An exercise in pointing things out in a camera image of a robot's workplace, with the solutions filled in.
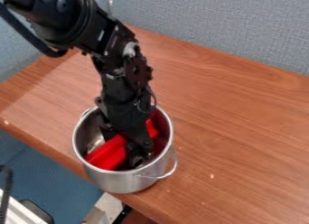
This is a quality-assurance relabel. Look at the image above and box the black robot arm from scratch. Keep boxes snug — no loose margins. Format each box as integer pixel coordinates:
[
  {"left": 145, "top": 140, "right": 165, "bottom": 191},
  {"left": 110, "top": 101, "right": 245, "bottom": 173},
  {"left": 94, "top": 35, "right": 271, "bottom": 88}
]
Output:
[{"left": 0, "top": 0, "right": 156, "bottom": 168}]

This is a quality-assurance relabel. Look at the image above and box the metal pot with handles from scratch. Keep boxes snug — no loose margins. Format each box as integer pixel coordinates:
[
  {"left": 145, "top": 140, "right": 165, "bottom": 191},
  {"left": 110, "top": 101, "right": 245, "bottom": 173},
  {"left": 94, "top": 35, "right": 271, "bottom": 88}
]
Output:
[{"left": 71, "top": 107, "right": 180, "bottom": 193}]

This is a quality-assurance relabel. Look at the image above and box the white bracket under table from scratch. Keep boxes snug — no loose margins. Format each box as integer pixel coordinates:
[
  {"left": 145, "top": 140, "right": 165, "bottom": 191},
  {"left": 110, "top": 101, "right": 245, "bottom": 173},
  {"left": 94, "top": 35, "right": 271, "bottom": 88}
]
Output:
[{"left": 81, "top": 192, "right": 125, "bottom": 224}]

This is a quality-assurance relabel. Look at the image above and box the black cable lower left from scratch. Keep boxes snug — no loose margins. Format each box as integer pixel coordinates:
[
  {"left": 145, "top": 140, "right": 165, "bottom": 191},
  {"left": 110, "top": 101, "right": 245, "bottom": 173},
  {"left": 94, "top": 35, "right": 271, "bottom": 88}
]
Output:
[{"left": 0, "top": 164, "right": 15, "bottom": 224}]

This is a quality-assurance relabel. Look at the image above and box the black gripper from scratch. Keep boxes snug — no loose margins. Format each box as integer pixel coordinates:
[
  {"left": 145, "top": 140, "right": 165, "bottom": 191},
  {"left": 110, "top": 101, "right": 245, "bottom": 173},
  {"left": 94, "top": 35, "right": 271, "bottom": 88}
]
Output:
[{"left": 93, "top": 84, "right": 158, "bottom": 170}]

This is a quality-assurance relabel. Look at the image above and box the white ribbed appliance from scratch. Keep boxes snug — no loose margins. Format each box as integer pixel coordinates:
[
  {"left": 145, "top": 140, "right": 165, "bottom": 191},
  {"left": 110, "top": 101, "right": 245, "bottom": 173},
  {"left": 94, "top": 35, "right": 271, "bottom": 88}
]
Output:
[{"left": 0, "top": 197, "right": 55, "bottom": 224}]

